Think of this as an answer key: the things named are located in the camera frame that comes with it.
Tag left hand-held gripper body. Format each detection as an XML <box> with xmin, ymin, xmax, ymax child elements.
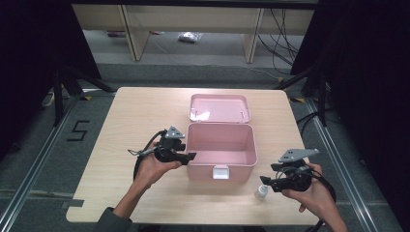
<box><xmin>154</xmin><ymin>125</ymin><xmax>188</xmax><ymax>165</ymax></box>

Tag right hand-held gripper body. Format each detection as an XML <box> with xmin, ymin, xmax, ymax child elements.
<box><xmin>270</xmin><ymin>148</ymin><xmax>321</xmax><ymax>193</ymax></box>

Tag small white bottle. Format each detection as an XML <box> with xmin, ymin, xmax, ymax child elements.
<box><xmin>254</xmin><ymin>184</ymin><xmax>269</xmax><ymax>202</ymax></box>

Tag pink storage box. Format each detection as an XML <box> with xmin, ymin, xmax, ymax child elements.
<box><xmin>186</xmin><ymin>93</ymin><xmax>259</xmax><ymax>182</ymax></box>

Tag person's right hand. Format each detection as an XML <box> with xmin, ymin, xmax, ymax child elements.
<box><xmin>281</xmin><ymin>162</ymin><xmax>337</xmax><ymax>215</ymax></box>

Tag person's left hand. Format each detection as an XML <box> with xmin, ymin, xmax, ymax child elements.
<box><xmin>133</xmin><ymin>143</ymin><xmax>184</xmax><ymax>191</ymax></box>

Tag black metal stand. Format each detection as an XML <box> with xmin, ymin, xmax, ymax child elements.
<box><xmin>274</xmin><ymin>63</ymin><xmax>331</xmax><ymax>128</ymax></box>
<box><xmin>52</xmin><ymin>63</ymin><xmax>116</xmax><ymax>128</ymax></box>

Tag grey sleeve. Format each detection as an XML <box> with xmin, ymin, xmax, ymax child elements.
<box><xmin>92</xmin><ymin>207</ymin><xmax>133</xmax><ymax>232</ymax></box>

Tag clear plastic bag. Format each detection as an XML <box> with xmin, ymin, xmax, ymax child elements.
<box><xmin>177</xmin><ymin>31</ymin><xmax>203</xmax><ymax>44</ymax></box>

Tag black curtain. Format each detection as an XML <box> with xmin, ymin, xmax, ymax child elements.
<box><xmin>290</xmin><ymin>0</ymin><xmax>410</xmax><ymax>223</ymax></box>
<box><xmin>0</xmin><ymin>0</ymin><xmax>102</xmax><ymax>160</ymax></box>

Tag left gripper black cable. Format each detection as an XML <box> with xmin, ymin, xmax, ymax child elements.
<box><xmin>127</xmin><ymin>129</ymin><xmax>169</xmax><ymax>182</ymax></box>

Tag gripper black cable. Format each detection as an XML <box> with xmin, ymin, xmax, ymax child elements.
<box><xmin>127</xmin><ymin>129</ymin><xmax>169</xmax><ymax>182</ymax></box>
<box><xmin>304</xmin><ymin>167</ymin><xmax>338</xmax><ymax>232</ymax></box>

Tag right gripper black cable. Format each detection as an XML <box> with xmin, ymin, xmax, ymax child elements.
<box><xmin>304</xmin><ymin>167</ymin><xmax>338</xmax><ymax>232</ymax></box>

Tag aluminium floor rail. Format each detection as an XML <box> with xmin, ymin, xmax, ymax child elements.
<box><xmin>304</xmin><ymin>96</ymin><xmax>390</xmax><ymax>232</ymax></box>
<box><xmin>0</xmin><ymin>96</ymin><xmax>81</xmax><ymax>232</ymax></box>

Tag black cables on floor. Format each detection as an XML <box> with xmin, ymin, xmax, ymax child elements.
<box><xmin>257</xmin><ymin>8</ymin><xmax>302</xmax><ymax>75</ymax></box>

